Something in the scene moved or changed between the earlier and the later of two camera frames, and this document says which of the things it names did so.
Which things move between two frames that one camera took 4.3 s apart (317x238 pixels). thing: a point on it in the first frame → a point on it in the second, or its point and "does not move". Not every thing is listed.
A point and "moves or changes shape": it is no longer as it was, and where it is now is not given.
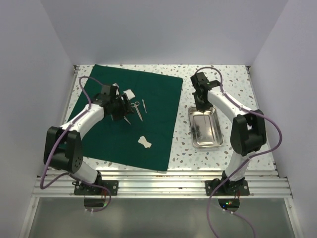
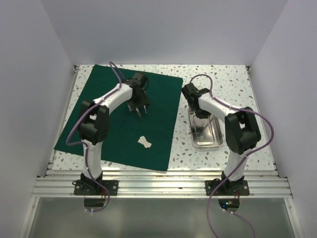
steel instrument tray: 205,128 does not move
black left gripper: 126,107 → 144,101
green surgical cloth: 149,142 does not move
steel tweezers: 127,120 → 138,113
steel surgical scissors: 135,105 moves or changes shape
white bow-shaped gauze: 142,140 does not move
